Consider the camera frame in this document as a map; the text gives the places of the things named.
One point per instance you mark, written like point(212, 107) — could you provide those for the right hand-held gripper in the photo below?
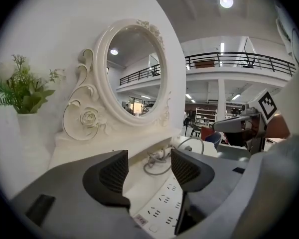
point(266, 106)

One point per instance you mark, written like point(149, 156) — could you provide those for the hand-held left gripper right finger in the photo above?
point(206, 188)

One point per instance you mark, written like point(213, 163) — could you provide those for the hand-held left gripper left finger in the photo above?
point(72, 195)

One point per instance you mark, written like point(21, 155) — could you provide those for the white power strip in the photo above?
point(162, 203)

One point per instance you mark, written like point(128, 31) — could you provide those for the person's right forearm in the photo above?
point(279, 128)

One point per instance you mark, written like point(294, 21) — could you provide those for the dark blue chair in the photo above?
point(214, 139)

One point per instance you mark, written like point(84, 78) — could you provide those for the white storage shelf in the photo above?
point(206, 113)

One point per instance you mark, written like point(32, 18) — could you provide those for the white vase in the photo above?
point(32, 138)

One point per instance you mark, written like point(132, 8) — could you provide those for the person's white printed shirt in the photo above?
point(276, 183)

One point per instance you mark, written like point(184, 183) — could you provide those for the white oval vanity mirror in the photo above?
point(89, 118)

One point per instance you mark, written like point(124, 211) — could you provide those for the white ornate dressing table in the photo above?
point(139, 143)

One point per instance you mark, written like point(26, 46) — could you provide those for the white and green flowers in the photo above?
point(27, 101)

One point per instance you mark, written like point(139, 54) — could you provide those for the round ceiling lamp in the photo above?
point(226, 1)

